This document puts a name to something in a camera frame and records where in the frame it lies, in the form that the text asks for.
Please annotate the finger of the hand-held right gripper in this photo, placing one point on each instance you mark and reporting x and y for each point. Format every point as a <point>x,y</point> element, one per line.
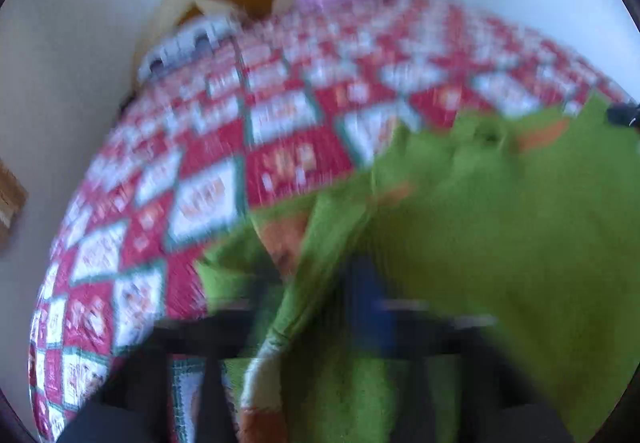
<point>624,115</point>

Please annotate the beige patterned curtain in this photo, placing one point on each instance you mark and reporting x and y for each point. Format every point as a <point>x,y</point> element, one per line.
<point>10,203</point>

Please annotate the white patterned pillow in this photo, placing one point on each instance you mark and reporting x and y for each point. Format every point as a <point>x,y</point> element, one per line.
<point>187,43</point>

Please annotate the green orange striped knit sweater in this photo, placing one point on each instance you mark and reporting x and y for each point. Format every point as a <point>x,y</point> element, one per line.
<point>475,233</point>

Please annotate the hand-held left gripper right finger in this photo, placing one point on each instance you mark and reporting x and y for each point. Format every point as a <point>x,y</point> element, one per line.
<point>372,295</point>

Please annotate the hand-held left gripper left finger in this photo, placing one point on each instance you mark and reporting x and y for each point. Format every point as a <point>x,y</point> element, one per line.
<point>210,343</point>

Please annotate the red checkered printed bed blanket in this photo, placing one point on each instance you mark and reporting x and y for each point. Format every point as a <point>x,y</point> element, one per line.
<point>240,133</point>

